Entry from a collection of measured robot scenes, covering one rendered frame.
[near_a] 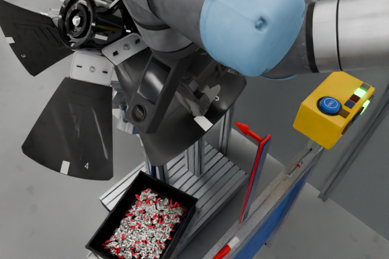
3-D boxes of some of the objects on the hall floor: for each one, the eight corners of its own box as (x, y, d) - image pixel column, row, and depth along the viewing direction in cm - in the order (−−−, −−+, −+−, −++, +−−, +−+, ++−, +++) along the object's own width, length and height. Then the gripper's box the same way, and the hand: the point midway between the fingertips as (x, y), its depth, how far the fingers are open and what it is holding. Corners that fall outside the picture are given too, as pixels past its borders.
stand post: (160, 197, 174) (137, 69, 103) (172, 208, 170) (156, 84, 99) (154, 203, 172) (125, 77, 101) (165, 214, 168) (145, 92, 97)
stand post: (191, 169, 184) (188, -32, 95) (202, 179, 180) (211, -20, 91) (185, 174, 182) (176, -26, 93) (197, 184, 178) (199, -14, 89)
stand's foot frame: (187, 134, 199) (186, 126, 193) (247, 182, 179) (249, 175, 173) (102, 204, 171) (98, 198, 165) (162, 271, 151) (161, 266, 144)
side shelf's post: (222, 151, 192) (236, 33, 127) (227, 155, 190) (244, 38, 126) (217, 155, 190) (230, 38, 126) (223, 159, 188) (238, 43, 124)
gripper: (228, 17, 39) (241, 100, 58) (175, -12, 43) (204, 75, 62) (179, 67, 37) (209, 137, 56) (128, 32, 41) (172, 108, 60)
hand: (194, 113), depth 57 cm, fingers closed
